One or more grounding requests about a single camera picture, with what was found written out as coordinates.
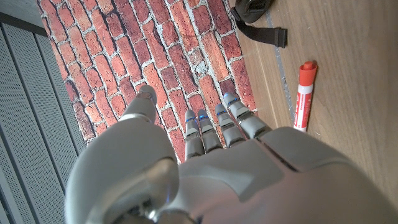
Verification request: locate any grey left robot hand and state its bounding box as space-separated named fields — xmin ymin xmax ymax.
xmin=63 ymin=84 xmax=398 ymax=224

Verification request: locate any red marker pen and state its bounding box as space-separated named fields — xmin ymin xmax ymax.
xmin=292 ymin=60 xmax=318 ymax=133

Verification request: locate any brick wall print backdrop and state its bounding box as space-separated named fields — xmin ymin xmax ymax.
xmin=36 ymin=0 xmax=259 ymax=164

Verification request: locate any black backpack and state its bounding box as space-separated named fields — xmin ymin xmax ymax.
xmin=230 ymin=0 xmax=289 ymax=49

